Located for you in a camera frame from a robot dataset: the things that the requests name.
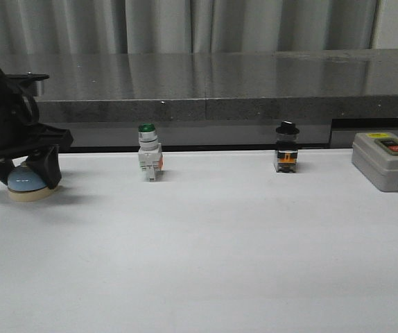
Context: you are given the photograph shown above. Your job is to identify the grey on-off switch box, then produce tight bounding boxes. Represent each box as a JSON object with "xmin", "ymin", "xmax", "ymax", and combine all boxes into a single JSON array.
[{"xmin": 352, "ymin": 132, "xmax": 398, "ymax": 192}]

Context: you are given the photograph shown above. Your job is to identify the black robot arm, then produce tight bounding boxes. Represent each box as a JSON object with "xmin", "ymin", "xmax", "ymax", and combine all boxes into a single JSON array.
[{"xmin": 0, "ymin": 68, "xmax": 73, "ymax": 189}]

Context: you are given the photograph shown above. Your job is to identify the black rotary selector switch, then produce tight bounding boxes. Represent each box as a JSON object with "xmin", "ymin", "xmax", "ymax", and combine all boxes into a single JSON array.
[{"xmin": 274, "ymin": 121, "xmax": 300, "ymax": 173}]

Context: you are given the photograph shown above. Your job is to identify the grey curtain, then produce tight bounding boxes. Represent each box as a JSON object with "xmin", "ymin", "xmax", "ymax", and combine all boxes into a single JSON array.
[{"xmin": 0, "ymin": 1, "xmax": 398, "ymax": 55}]

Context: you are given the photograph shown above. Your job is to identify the blue and cream call bell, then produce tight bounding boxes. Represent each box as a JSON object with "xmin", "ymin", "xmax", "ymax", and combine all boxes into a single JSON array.
[{"xmin": 7, "ymin": 163, "xmax": 56, "ymax": 203}]

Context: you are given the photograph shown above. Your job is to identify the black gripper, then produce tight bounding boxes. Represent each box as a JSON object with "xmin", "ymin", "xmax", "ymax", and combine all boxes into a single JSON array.
[{"xmin": 0, "ymin": 100, "xmax": 73, "ymax": 189}]

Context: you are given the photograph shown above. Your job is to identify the green pushbutton switch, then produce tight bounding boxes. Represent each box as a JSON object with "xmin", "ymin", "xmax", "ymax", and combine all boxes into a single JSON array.
[{"xmin": 138, "ymin": 123, "xmax": 163, "ymax": 181}]

